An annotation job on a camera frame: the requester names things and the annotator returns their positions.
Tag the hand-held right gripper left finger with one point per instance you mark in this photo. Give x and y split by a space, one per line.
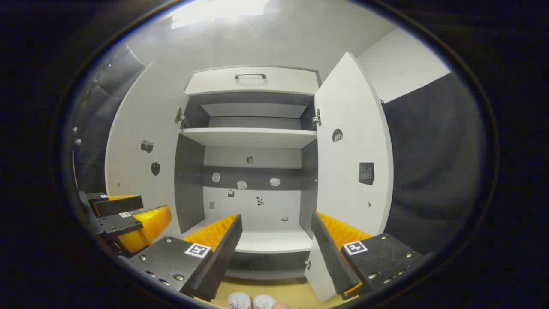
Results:
221 262

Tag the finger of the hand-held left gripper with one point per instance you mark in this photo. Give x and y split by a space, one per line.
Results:
116 224
118 206

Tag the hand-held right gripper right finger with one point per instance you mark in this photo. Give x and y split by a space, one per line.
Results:
332 262

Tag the white grey shoe cabinet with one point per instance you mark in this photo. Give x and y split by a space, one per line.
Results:
253 240

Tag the white striped shoe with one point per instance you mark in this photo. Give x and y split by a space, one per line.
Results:
265 302
239 301

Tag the white shoe cabinet door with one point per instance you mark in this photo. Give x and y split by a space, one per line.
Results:
351 103
141 111

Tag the metal door hinge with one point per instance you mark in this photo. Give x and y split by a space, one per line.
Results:
307 265
180 116
317 116

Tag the white cabinet drawer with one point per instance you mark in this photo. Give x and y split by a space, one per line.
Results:
214 83

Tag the black backdrop cloth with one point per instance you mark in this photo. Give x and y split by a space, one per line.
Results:
107 86
429 171

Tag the ceiling light panel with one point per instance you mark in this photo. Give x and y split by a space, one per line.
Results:
214 13

